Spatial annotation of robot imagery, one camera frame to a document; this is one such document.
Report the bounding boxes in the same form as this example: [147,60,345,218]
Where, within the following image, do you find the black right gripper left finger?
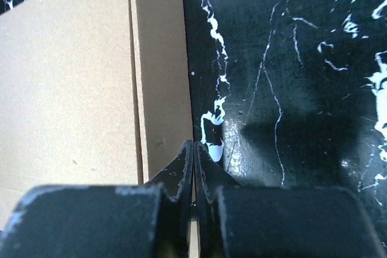
[1,140,194,257]

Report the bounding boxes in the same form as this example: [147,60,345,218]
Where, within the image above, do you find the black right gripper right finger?
[193,142,386,257]

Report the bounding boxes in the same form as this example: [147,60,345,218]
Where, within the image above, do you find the brown cardboard box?
[1,0,192,233]

